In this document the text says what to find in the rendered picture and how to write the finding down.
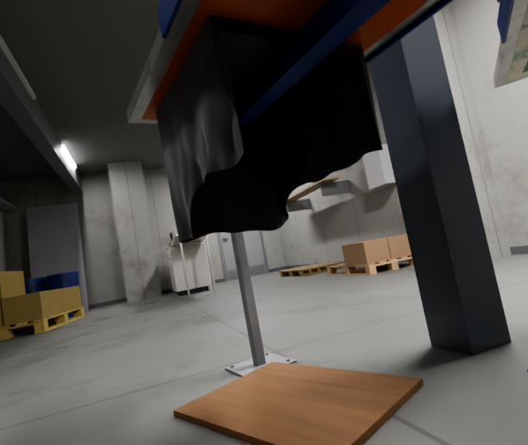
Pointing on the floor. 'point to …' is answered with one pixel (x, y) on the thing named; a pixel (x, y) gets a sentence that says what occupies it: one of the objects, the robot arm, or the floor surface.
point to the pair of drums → (52, 282)
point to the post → (250, 315)
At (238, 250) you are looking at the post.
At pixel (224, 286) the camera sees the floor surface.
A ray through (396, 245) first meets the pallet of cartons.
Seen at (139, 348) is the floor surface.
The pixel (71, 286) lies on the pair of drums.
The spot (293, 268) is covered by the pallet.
